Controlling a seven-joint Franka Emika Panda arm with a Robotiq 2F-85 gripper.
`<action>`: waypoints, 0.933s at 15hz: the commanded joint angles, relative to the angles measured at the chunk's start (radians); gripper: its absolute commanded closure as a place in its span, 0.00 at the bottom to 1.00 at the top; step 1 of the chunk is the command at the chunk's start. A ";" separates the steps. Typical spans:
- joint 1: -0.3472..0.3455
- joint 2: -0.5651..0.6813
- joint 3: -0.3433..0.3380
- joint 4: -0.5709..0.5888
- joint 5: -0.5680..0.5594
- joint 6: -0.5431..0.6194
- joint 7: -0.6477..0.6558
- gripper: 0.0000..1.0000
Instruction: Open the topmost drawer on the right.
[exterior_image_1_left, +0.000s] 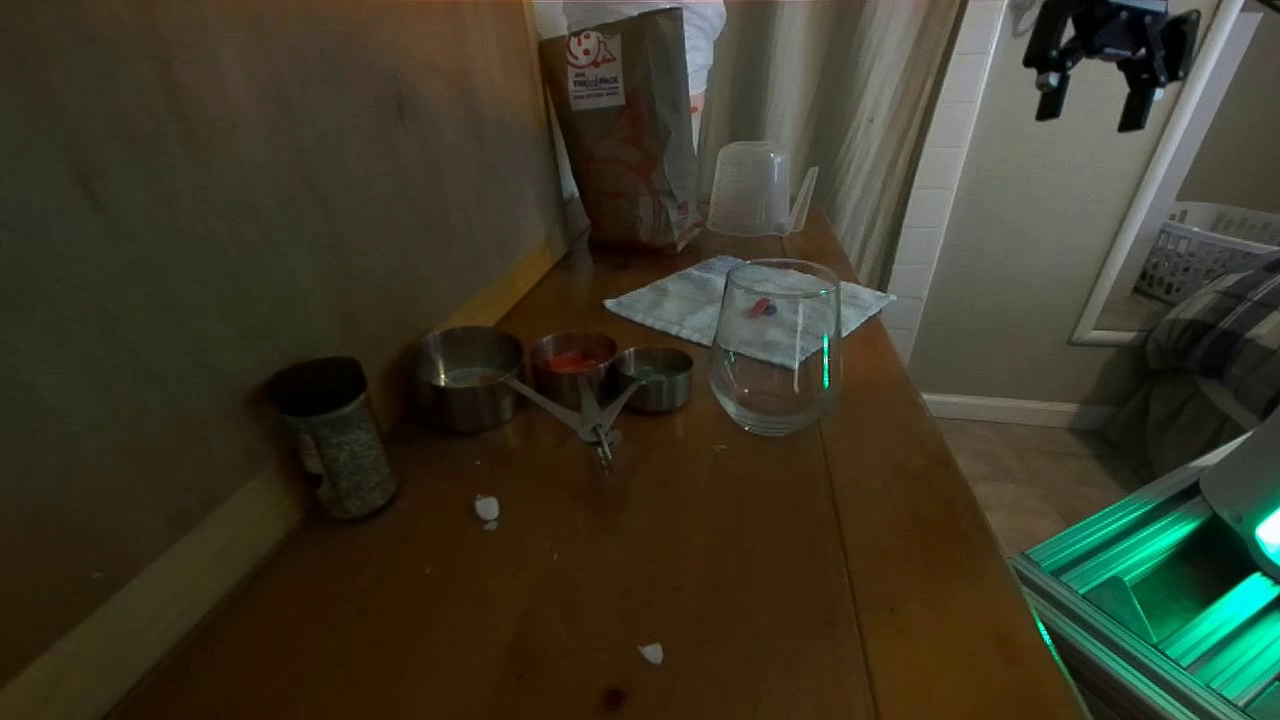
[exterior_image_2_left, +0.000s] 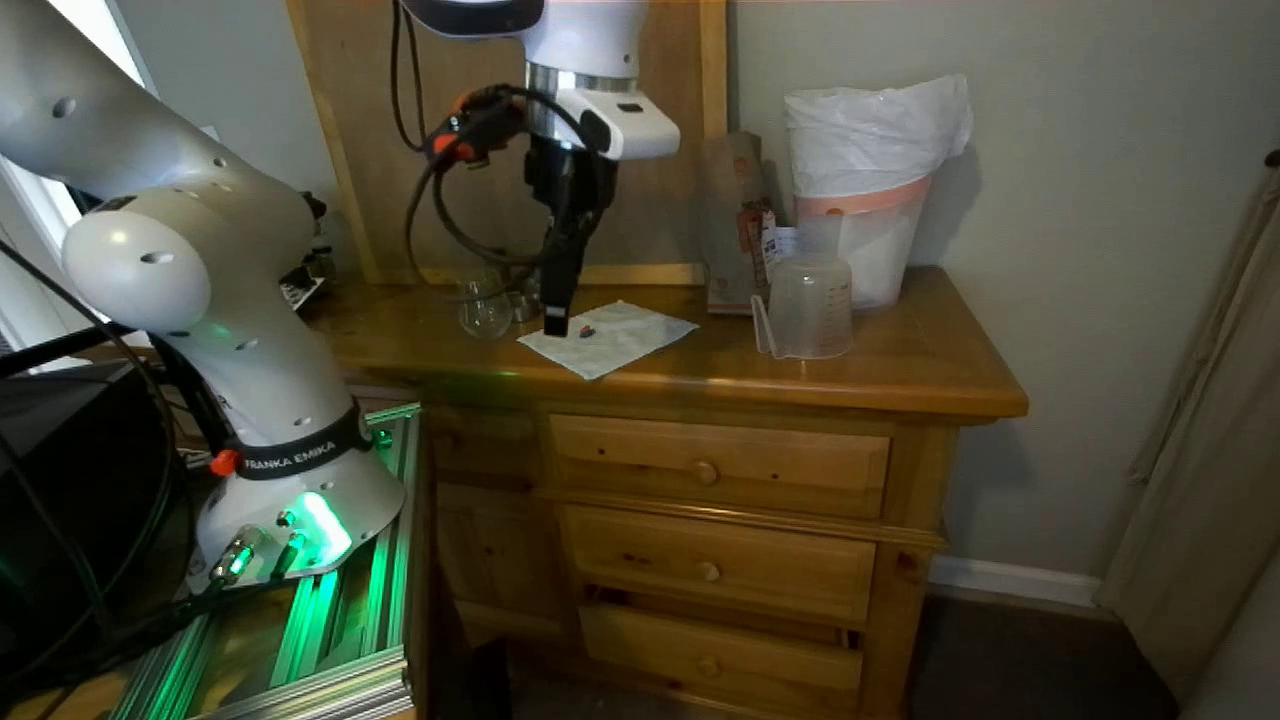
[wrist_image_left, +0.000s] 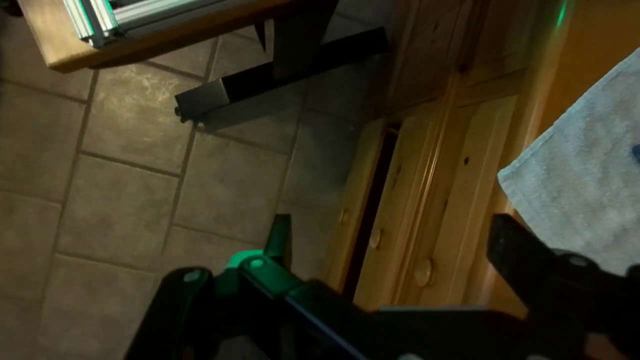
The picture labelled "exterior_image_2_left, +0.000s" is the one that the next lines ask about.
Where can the white bag lined bin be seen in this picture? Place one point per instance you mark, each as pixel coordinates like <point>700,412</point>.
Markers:
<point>873,175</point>

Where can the pine drawer with round knob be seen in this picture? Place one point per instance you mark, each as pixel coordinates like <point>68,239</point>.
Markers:
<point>480,444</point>
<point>495,562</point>
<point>722,562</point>
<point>722,659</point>
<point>722,461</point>

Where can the pine wooden dresser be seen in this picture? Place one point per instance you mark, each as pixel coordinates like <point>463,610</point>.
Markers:
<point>920,361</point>

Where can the white baseboard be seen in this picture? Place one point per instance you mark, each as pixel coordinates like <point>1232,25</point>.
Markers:
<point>1012,587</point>

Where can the clear plastic measuring jug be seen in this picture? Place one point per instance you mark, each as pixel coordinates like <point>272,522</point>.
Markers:
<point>808,302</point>

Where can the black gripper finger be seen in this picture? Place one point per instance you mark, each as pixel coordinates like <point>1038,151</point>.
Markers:
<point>558,302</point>
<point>577,260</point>

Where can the clear stemless glass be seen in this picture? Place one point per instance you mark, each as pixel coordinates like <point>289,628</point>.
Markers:
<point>484,304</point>

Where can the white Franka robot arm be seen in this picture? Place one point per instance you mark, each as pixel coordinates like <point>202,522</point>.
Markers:
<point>202,267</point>

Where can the black box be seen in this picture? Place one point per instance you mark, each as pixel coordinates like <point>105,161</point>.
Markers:
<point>65,506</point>

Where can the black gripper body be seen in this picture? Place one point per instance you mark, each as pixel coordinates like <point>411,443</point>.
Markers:
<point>565,180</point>

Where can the aluminium robot stand frame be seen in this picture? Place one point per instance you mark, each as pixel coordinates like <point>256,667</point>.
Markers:
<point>321,624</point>

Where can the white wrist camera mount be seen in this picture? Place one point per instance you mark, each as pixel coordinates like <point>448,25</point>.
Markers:
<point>630,126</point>

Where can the light wooden backboard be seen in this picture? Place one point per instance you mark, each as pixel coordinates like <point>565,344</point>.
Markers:
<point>360,123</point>

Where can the beige curtain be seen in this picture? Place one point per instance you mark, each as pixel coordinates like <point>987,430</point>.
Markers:
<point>1201,465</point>

